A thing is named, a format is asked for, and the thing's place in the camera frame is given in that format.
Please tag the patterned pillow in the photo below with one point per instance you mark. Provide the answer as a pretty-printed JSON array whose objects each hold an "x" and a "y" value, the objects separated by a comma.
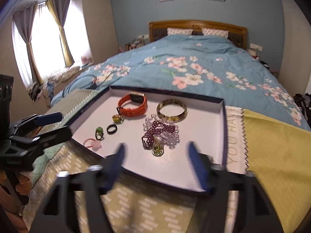
[
  {"x": 215, "y": 32},
  {"x": 179, "y": 31}
]

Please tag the navy shallow box tray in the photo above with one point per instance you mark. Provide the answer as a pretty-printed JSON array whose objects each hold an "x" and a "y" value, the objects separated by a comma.
[{"x": 156, "y": 149}]

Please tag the left hand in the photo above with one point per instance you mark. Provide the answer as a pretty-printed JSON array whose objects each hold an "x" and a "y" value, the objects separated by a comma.
[{"x": 23, "y": 186}]

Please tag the orange smart watch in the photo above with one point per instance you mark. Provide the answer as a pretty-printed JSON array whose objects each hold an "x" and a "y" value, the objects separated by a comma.
[{"x": 133, "y": 104}]

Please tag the left patterned pillow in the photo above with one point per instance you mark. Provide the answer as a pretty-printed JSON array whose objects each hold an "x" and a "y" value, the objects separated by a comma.
[{"x": 179, "y": 31}]

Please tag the clothes on window seat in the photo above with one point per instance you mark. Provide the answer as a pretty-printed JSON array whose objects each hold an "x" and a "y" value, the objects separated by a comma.
[{"x": 46, "y": 90}]

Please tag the curtain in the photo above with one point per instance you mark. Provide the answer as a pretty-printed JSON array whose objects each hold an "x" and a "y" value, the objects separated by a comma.
[
  {"x": 58, "y": 10},
  {"x": 24, "y": 20}
]

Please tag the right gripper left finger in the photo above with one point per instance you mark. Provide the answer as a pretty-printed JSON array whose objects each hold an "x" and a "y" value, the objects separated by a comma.
[{"x": 58, "y": 213}]

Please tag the pink sleeve forearm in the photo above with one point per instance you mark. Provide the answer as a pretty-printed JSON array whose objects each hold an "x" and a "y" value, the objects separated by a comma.
[{"x": 11, "y": 210}]

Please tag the right patterned pillow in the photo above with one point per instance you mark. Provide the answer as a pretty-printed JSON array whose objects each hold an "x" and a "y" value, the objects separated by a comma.
[{"x": 215, "y": 32}]

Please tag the wooden headboard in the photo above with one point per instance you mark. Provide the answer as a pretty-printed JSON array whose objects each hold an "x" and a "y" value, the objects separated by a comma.
[{"x": 237, "y": 34}]

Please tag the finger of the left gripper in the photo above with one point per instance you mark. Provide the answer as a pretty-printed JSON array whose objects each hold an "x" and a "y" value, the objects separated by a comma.
[
  {"x": 51, "y": 138},
  {"x": 49, "y": 118}
]

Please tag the tortoiseshell bangle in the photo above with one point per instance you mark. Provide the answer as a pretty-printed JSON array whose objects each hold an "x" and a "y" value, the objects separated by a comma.
[{"x": 172, "y": 110}]

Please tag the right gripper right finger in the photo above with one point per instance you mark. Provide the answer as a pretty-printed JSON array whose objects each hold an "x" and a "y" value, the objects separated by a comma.
[{"x": 255, "y": 212}]

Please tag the right curtain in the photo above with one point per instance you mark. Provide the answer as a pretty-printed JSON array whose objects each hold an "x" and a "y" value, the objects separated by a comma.
[{"x": 58, "y": 10}]

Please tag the left curtain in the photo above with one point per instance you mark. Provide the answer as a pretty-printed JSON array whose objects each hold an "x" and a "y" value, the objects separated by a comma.
[{"x": 24, "y": 20}]

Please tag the clothes pile on floor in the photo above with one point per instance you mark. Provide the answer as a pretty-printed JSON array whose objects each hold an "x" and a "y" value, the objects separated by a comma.
[{"x": 303, "y": 102}]

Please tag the blue floral duvet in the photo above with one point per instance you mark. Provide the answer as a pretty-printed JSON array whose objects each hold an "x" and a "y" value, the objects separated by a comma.
[{"x": 201, "y": 65}]

